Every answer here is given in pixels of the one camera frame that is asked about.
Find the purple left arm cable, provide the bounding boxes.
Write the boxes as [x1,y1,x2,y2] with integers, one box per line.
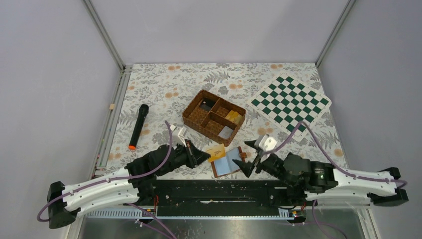
[36,120,179,239]

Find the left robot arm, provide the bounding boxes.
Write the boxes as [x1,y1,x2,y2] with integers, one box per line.
[47,140,210,229]

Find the floral patterned table mat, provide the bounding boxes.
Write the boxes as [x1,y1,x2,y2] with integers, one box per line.
[107,62,348,181]

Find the black item in basket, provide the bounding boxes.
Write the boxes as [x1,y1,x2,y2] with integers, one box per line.
[200,98,215,112]

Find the brown woven divided basket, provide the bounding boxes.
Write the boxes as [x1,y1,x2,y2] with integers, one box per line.
[182,90,246,147]

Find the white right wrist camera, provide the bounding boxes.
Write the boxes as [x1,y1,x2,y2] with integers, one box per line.
[255,134,278,152]

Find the black microphone orange end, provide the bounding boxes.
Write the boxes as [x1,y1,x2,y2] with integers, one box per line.
[128,104,149,150]

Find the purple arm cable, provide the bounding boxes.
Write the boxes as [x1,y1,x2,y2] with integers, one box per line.
[36,120,179,239]
[262,121,408,239]

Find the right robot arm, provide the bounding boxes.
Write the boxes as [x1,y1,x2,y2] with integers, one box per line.
[233,137,409,207]

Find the yellow block in basket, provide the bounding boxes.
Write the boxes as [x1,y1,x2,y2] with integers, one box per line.
[225,111,243,124]

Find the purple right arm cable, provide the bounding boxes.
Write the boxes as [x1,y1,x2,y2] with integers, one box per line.
[262,121,408,239]

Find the grey card in basket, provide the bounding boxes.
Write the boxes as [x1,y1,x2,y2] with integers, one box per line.
[218,126,233,139]

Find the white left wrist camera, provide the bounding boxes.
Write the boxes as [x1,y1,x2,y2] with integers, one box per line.
[170,125,187,147]

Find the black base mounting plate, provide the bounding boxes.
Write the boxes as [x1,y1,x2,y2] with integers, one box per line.
[135,180,313,217]

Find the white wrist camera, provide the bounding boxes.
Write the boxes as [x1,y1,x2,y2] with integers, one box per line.
[255,134,278,152]
[170,125,187,147]

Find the green white chessboard mat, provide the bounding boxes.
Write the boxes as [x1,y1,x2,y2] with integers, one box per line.
[247,74,332,134]

